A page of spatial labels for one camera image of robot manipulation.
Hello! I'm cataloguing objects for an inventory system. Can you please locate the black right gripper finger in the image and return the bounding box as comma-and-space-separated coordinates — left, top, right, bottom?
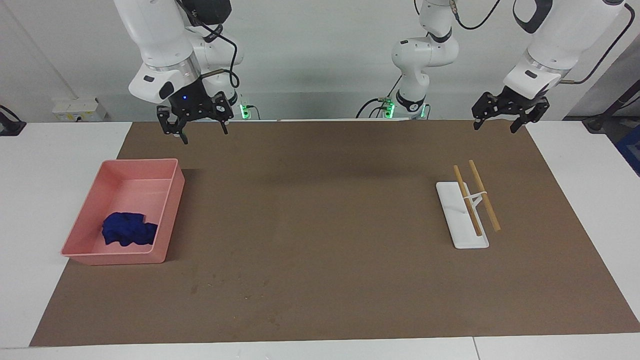
157, 105, 190, 146
214, 91, 234, 135

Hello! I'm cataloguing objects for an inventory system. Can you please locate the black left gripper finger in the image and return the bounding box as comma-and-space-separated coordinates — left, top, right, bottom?
510, 97, 551, 135
472, 91, 501, 132

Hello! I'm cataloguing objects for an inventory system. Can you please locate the blue towel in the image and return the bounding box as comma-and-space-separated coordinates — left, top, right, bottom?
102, 212, 159, 247

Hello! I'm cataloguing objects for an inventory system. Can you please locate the black floor stand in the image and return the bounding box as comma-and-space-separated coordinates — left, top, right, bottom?
582, 90, 640, 133

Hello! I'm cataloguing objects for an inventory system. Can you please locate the pink plastic bin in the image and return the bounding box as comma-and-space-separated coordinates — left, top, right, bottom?
61, 158, 186, 266

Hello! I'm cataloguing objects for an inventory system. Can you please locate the wooden dowel rod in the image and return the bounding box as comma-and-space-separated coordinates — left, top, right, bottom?
453, 165, 483, 237
468, 160, 501, 232

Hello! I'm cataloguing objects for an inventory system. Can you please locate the blue crate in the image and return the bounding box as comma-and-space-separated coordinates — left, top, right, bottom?
617, 125, 640, 176

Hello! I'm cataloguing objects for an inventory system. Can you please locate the white rack base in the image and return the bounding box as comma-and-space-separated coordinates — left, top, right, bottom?
435, 181, 490, 250

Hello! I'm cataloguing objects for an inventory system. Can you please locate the black clamp stand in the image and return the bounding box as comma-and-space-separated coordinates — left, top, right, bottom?
0, 105, 27, 137

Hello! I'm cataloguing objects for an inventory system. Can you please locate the brown table mat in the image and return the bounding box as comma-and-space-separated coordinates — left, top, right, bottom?
30, 120, 640, 347

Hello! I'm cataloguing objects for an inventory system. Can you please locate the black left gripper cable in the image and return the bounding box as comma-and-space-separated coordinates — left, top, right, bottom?
562, 4, 636, 86

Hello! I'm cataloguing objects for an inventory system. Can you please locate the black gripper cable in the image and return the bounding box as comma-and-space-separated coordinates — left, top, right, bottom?
197, 22, 242, 91
562, 4, 636, 86

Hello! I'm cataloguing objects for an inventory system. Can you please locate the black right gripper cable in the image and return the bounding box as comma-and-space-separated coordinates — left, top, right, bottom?
197, 22, 242, 91

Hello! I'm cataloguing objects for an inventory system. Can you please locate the white wall power outlet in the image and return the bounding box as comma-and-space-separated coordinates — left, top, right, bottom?
52, 98, 107, 122

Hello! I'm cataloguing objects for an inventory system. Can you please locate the black base cable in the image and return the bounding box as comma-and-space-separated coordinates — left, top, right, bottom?
356, 75, 401, 119

